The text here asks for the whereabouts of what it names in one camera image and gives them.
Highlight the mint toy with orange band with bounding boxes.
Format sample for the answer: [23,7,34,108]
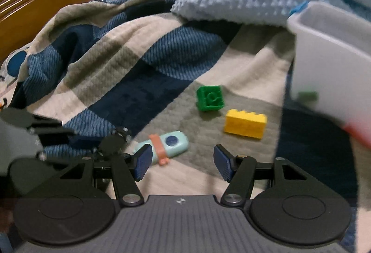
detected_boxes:
[134,130,189,167]

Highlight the green toy brick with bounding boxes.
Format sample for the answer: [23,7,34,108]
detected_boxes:
[196,85,226,112]

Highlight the white plastic container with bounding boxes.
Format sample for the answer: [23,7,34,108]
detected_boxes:
[286,0,371,152]

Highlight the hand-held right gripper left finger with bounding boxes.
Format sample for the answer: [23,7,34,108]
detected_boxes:
[56,143,153,208]

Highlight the blue plaid blanket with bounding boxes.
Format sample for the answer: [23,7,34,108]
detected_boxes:
[0,0,360,213]

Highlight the yellow toy brick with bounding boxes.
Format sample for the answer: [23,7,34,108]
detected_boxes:
[224,109,268,140]

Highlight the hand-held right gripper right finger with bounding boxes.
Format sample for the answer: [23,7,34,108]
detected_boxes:
[214,145,308,208]

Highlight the printed white bed sheet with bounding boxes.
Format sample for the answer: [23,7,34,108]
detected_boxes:
[0,48,29,110]

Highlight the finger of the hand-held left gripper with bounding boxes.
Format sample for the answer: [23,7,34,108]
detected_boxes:
[36,127,131,168]
[27,117,100,152]

